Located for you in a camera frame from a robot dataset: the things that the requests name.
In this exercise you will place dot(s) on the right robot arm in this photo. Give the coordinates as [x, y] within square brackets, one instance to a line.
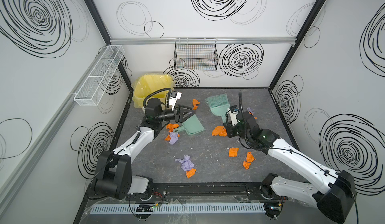
[332, 192]

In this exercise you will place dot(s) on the white slotted cable duct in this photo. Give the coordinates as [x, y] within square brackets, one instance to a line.
[215, 208]

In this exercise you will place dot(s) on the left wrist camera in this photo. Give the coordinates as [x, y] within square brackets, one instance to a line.
[175, 97]

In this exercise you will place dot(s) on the orange scrap front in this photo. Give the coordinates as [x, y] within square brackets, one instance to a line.
[190, 173]

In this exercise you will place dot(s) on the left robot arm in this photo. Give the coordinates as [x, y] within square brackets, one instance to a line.
[113, 174]

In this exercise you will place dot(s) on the white wire shelf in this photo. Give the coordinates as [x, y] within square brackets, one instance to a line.
[97, 81]

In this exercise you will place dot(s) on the orange scrap lower right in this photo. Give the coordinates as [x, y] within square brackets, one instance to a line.
[249, 159]

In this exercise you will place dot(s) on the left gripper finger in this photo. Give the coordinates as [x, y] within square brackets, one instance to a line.
[185, 108]
[186, 116]

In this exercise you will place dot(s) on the orange scrap centre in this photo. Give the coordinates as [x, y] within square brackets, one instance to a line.
[219, 131]

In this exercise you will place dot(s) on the purple scrap front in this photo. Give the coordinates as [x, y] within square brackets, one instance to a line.
[186, 163]

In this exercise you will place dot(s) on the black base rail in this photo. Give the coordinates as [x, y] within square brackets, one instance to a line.
[204, 189]

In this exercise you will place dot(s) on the green plastic dustpan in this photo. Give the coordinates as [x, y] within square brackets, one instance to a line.
[191, 126]

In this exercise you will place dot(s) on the green hand brush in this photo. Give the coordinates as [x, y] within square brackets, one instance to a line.
[218, 105]

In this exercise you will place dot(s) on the purple scrap far right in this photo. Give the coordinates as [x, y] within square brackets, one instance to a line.
[250, 111]

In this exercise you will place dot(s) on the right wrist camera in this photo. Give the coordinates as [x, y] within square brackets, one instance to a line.
[233, 114]

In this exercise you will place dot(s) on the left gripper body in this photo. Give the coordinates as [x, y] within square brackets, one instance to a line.
[177, 115]

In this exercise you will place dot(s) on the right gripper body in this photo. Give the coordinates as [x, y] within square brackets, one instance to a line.
[229, 129]

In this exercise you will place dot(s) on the yellow bin liner bag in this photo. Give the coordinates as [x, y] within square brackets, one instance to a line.
[147, 84]

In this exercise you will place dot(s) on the orange scrap by dustpan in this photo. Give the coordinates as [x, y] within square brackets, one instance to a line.
[170, 128]

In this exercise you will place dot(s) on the orange scrap near back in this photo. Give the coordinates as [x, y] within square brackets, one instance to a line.
[195, 103]

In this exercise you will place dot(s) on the black wire basket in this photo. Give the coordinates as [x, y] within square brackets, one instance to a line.
[196, 54]

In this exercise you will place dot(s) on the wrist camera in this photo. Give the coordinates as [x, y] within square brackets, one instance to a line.
[233, 114]
[175, 97]

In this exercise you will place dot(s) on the orange scrap lower middle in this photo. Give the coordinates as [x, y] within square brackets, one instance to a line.
[233, 152]

